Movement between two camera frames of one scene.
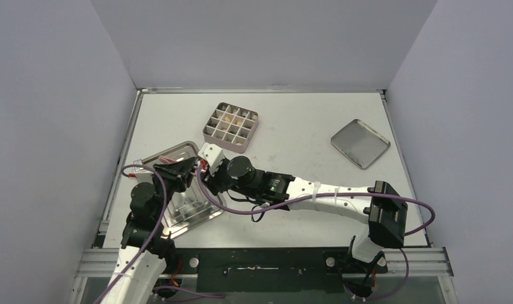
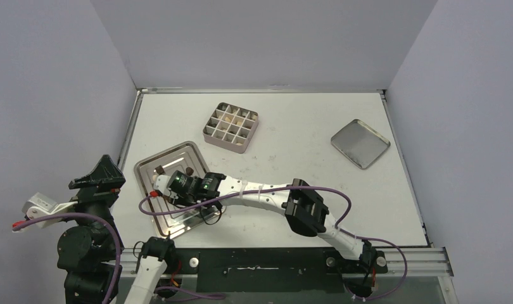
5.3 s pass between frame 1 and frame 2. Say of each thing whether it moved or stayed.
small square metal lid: stayed
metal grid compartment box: stayed
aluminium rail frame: stayed
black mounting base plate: stayed
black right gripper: moved
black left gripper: moved
